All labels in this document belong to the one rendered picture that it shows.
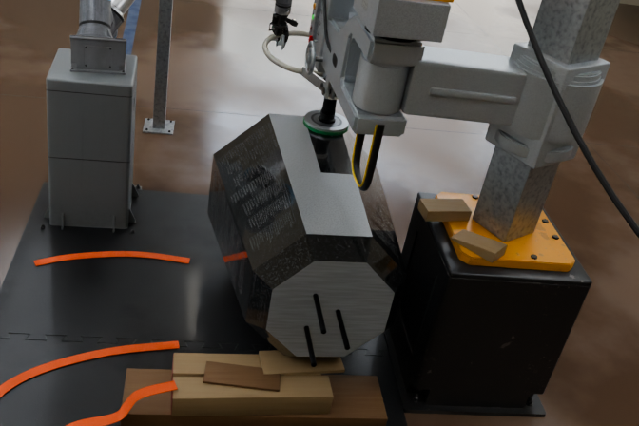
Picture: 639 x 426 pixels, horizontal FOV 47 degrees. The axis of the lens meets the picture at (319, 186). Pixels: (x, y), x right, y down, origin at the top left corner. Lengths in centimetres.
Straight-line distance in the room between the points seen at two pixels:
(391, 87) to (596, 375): 193
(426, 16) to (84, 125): 193
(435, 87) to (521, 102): 33
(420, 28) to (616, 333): 230
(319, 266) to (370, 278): 21
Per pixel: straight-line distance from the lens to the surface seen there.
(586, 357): 403
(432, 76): 271
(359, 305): 289
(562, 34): 281
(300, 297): 281
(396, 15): 251
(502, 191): 307
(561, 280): 311
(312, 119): 353
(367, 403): 320
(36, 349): 344
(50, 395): 325
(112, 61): 380
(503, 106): 284
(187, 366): 308
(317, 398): 304
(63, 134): 386
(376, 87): 269
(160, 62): 495
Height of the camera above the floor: 238
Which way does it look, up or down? 30 degrees down
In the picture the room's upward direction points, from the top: 11 degrees clockwise
